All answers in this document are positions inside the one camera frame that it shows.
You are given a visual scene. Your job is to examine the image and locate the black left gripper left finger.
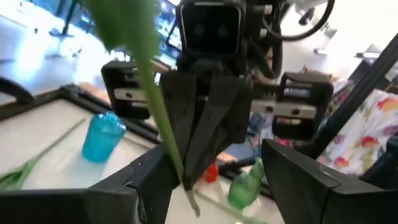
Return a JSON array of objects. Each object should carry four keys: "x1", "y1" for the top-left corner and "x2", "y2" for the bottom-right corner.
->
[{"x1": 0, "y1": 144, "x2": 182, "y2": 224}]

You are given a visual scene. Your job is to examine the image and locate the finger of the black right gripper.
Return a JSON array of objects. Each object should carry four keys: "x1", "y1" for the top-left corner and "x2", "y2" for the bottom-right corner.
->
[
  {"x1": 160, "y1": 73, "x2": 200, "y2": 163},
  {"x1": 182, "y1": 75, "x2": 253, "y2": 191}
]

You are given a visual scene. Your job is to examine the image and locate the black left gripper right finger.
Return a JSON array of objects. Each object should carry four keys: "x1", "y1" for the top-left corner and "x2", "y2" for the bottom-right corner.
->
[{"x1": 261, "y1": 138, "x2": 398, "y2": 224}]

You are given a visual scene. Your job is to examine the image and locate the red tulip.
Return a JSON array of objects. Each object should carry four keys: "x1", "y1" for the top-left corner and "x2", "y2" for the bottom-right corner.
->
[
  {"x1": 85, "y1": 0, "x2": 201, "y2": 218},
  {"x1": 192, "y1": 160, "x2": 270, "y2": 224}
]

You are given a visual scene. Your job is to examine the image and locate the orange tulip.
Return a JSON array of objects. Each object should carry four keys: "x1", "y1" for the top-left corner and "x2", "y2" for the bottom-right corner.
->
[{"x1": 0, "y1": 117, "x2": 87, "y2": 191}]

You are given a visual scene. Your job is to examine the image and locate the blue glass vase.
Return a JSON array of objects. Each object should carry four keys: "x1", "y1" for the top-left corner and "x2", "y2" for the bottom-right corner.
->
[{"x1": 81, "y1": 111, "x2": 127, "y2": 164}]

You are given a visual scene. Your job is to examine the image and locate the green glass vase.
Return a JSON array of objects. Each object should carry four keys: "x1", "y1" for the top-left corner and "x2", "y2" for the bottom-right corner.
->
[{"x1": 226, "y1": 157, "x2": 266, "y2": 211}]

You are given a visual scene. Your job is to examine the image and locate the computer monitor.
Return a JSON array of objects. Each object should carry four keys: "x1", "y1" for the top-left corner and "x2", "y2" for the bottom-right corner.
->
[{"x1": 155, "y1": 0, "x2": 183, "y2": 60}]

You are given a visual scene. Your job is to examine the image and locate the colourful floral cloth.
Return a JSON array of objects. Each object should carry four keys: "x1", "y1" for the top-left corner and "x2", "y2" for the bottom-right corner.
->
[{"x1": 315, "y1": 79, "x2": 398, "y2": 177}]

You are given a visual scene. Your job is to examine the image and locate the black diagonal frame strut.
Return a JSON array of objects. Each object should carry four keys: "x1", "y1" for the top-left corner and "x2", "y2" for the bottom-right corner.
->
[{"x1": 297, "y1": 32, "x2": 398, "y2": 158}]

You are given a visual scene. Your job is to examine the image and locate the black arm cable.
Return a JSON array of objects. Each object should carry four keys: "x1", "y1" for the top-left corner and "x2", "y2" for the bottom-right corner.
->
[{"x1": 262, "y1": 0, "x2": 336, "y2": 42}]

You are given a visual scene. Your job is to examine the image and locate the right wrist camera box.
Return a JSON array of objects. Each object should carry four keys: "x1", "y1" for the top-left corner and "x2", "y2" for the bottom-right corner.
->
[{"x1": 176, "y1": 0, "x2": 248, "y2": 58}]

